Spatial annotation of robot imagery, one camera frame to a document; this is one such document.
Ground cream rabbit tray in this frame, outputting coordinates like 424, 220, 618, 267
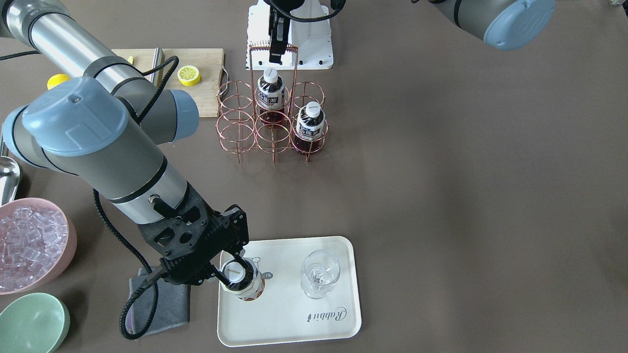
217, 235, 363, 347

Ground tea bottle in basket middle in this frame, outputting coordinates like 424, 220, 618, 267
257, 67, 285, 124

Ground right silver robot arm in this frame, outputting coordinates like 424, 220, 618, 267
1, 0, 248, 286

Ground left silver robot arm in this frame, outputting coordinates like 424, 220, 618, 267
265, 0, 555, 63

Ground steel muddler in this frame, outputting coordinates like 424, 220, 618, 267
146, 48, 164, 86

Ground green bowl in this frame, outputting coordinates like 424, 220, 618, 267
0, 293, 70, 353

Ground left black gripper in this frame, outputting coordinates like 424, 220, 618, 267
265, 0, 307, 64

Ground bamboo cutting board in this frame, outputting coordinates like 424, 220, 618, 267
112, 48, 225, 118

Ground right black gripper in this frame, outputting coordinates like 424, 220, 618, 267
139, 185, 249, 290

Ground grey folded cloth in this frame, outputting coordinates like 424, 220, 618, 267
125, 279, 190, 335

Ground tea bottle in basket corner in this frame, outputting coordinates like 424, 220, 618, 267
293, 101, 326, 155

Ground tea bottle moved to tray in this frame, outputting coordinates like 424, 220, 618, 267
220, 257, 265, 301

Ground copper wire bottle basket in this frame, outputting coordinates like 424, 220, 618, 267
215, 67, 328, 161

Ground clear wine glass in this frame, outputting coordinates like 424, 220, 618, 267
300, 250, 341, 299

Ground pink bowl with ice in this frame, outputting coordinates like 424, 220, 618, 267
0, 198, 77, 295

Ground metal ice scoop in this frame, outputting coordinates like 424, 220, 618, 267
0, 140, 22, 205

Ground whole lemon upper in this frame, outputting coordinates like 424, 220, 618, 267
47, 74, 71, 90

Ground black camera cable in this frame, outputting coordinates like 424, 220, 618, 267
92, 188, 167, 341

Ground half lemon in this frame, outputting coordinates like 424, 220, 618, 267
177, 65, 202, 87

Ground braided black cable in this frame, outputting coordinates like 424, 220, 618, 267
265, 0, 347, 23

